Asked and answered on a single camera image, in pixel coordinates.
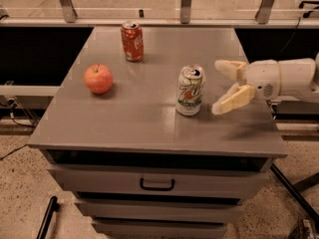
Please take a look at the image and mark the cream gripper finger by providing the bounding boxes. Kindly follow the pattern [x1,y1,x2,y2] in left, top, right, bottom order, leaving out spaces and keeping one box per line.
[214,60,247,81]
[211,83,255,116]

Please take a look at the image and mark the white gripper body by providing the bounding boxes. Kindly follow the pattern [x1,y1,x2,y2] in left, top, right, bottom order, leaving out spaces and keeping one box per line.
[245,60,281,101]

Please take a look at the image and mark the white green 7up can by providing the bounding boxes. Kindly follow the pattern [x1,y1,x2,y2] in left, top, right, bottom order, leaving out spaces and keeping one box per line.
[175,65,205,117]

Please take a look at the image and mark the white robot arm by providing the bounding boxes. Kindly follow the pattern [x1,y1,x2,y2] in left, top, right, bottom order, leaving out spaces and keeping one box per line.
[211,58,319,116]

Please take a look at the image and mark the orange soda can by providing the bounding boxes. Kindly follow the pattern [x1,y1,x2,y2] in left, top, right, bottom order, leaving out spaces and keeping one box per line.
[121,21,144,62]

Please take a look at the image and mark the black metal stand leg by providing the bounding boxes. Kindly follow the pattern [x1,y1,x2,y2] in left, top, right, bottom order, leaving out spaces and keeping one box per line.
[270,164,319,232]

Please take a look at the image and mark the grey drawer cabinet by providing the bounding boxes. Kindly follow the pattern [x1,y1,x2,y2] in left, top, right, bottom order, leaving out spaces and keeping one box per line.
[29,27,287,239]

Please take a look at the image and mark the red apple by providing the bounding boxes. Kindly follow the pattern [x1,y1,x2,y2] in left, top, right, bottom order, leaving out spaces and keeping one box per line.
[84,64,114,95]

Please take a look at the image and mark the black bar on floor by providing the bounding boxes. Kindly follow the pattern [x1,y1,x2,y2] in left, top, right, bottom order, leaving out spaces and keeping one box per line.
[36,196,59,239]

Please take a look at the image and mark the metal window post right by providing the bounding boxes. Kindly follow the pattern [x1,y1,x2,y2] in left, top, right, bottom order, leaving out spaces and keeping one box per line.
[255,0,275,24]

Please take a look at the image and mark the metal window post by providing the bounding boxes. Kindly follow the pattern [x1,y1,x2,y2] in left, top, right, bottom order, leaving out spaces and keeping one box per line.
[59,0,78,23]
[255,0,275,24]
[179,0,192,24]

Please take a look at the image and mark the metal window post middle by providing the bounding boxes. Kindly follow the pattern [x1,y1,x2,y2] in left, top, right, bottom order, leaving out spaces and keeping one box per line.
[179,0,192,24]

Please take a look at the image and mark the black drawer handle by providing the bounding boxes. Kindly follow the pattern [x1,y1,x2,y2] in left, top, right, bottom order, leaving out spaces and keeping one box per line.
[140,178,175,192]

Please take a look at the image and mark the metal window post left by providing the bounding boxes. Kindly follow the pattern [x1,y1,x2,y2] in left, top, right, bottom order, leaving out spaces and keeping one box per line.
[59,0,78,23]

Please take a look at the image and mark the black cable on floor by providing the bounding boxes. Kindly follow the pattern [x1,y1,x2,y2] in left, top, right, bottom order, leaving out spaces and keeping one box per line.
[0,97,38,161]

